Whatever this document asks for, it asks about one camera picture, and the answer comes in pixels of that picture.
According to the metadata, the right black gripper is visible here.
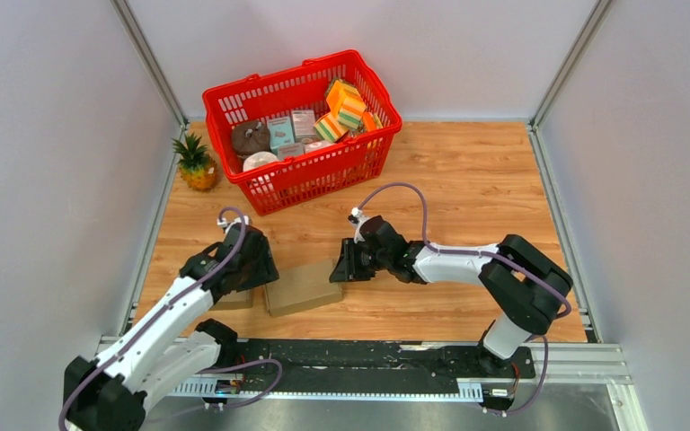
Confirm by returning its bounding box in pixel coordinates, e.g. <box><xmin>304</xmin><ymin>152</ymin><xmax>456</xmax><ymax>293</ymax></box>
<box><xmin>330</xmin><ymin>237</ymin><xmax>391</xmax><ymax>282</ymax></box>

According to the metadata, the brown cardboard box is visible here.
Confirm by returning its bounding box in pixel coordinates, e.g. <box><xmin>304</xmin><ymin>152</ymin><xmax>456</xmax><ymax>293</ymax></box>
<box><xmin>210</xmin><ymin>290</ymin><xmax>253</xmax><ymax>311</ymax></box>

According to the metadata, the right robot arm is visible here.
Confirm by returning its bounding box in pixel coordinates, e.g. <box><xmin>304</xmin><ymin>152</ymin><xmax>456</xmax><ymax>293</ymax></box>
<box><xmin>329</xmin><ymin>216</ymin><xmax>573</xmax><ymax>376</ymax></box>

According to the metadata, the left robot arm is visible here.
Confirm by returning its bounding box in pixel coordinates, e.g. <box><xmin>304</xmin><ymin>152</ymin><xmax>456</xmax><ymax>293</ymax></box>
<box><xmin>57</xmin><ymin>218</ymin><xmax>279</xmax><ymax>430</ymax></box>

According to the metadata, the teal small box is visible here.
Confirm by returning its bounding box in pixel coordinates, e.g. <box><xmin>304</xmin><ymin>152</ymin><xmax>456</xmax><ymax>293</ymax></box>
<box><xmin>267</xmin><ymin>116</ymin><xmax>296</xmax><ymax>153</ymax></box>

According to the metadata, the grey small box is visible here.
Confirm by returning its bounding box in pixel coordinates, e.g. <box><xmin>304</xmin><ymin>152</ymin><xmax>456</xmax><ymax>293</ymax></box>
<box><xmin>290</xmin><ymin>110</ymin><xmax>319</xmax><ymax>144</ymax></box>

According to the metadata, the red plastic shopping basket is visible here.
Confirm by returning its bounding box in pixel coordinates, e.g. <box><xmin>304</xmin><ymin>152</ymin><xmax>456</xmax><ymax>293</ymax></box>
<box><xmin>202</xmin><ymin>49</ymin><xmax>403</xmax><ymax>216</ymax></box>

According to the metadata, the white round tin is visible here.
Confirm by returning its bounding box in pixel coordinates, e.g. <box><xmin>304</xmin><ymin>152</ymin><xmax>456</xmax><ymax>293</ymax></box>
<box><xmin>243</xmin><ymin>151</ymin><xmax>279</xmax><ymax>172</ymax></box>

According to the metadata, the small pineapple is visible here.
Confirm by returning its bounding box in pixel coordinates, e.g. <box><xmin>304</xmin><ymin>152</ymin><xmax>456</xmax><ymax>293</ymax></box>
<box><xmin>172</xmin><ymin>133</ymin><xmax>218</xmax><ymax>192</ymax></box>

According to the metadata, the brown round item in basket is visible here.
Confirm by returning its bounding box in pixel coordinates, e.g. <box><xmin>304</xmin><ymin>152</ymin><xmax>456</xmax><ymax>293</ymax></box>
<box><xmin>231</xmin><ymin>119</ymin><xmax>270</xmax><ymax>158</ymax></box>

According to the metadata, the striped sponge lower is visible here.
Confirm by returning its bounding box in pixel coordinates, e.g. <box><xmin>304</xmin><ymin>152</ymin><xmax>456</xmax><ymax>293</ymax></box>
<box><xmin>314</xmin><ymin>112</ymin><xmax>349</xmax><ymax>143</ymax></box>

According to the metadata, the orange sponge right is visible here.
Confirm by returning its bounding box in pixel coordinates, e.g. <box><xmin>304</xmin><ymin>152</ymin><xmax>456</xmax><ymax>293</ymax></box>
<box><xmin>360</xmin><ymin>111</ymin><xmax>383</xmax><ymax>133</ymax></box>

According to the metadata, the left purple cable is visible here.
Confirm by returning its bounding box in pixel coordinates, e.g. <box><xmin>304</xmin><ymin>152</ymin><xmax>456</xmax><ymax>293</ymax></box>
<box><xmin>57</xmin><ymin>207</ymin><xmax>284</xmax><ymax>431</ymax></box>

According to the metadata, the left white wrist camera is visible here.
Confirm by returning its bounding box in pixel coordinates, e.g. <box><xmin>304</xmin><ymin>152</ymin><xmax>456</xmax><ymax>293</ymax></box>
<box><xmin>217</xmin><ymin>215</ymin><xmax>252</xmax><ymax>234</ymax></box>

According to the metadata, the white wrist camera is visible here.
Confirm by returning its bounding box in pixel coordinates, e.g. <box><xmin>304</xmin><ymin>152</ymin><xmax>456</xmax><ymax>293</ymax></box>
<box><xmin>217</xmin><ymin>215</ymin><xmax>252</xmax><ymax>234</ymax></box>
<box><xmin>348</xmin><ymin>207</ymin><xmax>370</xmax><ymax>243</ymax></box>

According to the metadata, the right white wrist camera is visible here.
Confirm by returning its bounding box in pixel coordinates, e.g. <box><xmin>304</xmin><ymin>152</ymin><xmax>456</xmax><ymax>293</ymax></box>
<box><xmin>348</xmin><ymin>207</ymin><xmax>370</xmax><ymax>243</ymax></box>

